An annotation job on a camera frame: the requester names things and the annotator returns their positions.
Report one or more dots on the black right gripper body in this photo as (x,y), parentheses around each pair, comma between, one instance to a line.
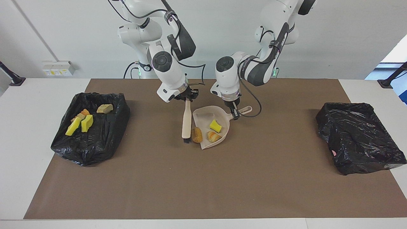
(183,93)

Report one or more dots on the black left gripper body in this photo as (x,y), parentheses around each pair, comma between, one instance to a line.
(232,102)

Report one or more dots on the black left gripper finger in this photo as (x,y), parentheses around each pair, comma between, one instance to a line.
(238,109)
(234,114)

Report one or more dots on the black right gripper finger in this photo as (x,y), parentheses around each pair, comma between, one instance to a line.
(194,94)

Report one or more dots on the beige plastic dustpan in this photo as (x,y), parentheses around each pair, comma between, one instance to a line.
(206,114)

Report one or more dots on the beige brush black bristles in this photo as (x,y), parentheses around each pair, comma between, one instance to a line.
(187,121)

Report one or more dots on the striped toy croissant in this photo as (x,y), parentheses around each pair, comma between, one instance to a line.
(82,114)
(105,108)
(213,137)

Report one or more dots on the brown toy bread roll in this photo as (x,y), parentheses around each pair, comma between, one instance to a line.
(197,135)

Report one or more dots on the notched yellow sponge piece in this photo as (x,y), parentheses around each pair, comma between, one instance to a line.
(72,127)

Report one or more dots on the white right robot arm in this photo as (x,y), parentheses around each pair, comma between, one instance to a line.
(165,70)

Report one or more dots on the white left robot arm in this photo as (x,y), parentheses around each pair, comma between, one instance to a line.
(229,76)

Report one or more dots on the black trash bag bin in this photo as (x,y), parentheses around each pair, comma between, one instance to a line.
(95,143)

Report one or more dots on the black bag bin pink patch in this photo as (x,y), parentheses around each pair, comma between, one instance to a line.
(359,140)

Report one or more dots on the brown table mat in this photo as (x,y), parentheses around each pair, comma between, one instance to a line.
(203,197)

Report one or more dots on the black clamp stand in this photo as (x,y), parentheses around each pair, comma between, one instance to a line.
(12,79)
(392,78)

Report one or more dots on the bright window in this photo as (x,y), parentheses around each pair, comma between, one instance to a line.
(397,54)

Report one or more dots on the white wall outlet box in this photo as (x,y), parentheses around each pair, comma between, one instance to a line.
(57,68)

